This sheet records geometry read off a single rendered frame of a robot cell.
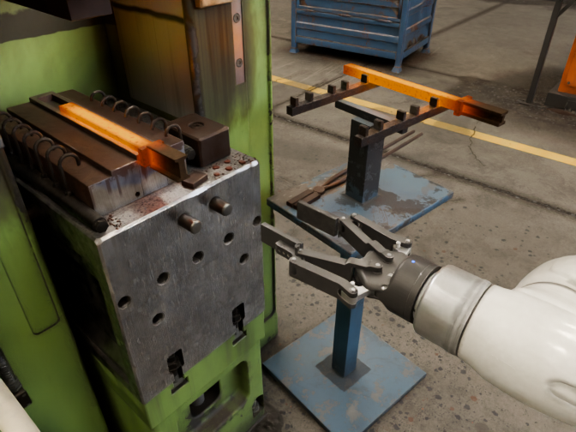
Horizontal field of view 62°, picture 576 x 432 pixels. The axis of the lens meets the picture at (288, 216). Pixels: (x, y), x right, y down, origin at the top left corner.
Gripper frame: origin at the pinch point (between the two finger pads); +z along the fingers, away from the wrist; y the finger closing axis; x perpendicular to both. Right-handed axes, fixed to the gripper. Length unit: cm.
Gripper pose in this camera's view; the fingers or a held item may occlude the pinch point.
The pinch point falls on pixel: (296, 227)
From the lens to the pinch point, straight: 67.0
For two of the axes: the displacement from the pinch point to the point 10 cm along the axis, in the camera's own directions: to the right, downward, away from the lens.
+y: 6.6, -4.2, 6.2
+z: -7.5, -3.8, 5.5
